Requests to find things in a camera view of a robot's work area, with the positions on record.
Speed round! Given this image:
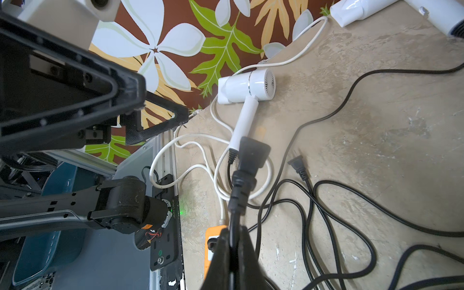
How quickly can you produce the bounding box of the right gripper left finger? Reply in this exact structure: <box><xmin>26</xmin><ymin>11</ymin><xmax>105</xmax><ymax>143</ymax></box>
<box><xmin>201</xmin><ymin>228</ymin><xmax>231</xmax><ymax>290</ymax></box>

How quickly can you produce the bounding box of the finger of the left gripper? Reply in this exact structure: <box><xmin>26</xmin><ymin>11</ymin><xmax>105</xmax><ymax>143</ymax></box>
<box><xmin>124</xmin><ymin>93</ymin><xmax>189</xmax><ymax>146</ymax></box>

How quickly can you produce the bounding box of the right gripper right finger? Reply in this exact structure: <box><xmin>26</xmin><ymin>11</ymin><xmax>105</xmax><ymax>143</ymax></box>
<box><xmin>234</xmin><ymin>226</ymin><xmax>269</xmax><ymax>290</ymax></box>

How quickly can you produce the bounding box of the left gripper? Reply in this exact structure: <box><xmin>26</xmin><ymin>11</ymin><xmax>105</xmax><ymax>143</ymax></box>
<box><xmin>0</xmin><ymin>10</ymin><xmax>147</xmax><ymax>157</ymax></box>

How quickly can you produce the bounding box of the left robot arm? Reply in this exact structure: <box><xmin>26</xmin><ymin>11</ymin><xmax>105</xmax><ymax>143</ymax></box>
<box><xmin>1</xmin><ymin>13</ymin><xmax>189</xmax><ymax>240</ymax></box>

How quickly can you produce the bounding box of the orange power strip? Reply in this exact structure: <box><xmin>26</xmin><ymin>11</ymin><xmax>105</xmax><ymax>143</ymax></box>
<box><xmin>204</xmin><ymin>225</ymin><xmax>227</xmax><ymax>278</ymax></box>

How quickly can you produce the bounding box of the large white hair dryer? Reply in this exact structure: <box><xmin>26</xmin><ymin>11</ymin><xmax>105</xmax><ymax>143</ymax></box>
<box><xmin>217</xmin><ymin>69</ymin><xmax>276</xmax><ymax>152</ymax></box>

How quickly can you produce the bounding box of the white hair dryer far left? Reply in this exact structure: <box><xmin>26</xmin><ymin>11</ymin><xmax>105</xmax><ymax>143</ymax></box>
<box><xmin>330</xmin><ymin>0</ymin><xmax>396</xmax><ymax>27</ymax></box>

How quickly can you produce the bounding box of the black mounting rail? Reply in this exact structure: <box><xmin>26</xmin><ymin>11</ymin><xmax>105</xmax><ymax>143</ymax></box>
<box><xmin>149</xmin><ymin>187</ymin><xmax>185</xmax><ymax>290</ymax></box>

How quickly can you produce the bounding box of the large dryer white cable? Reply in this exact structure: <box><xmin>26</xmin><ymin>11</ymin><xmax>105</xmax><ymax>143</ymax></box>
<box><xmin>148</xmin><ymin>16</ymin><xmax>329</xmax><ymax>225</ymax></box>

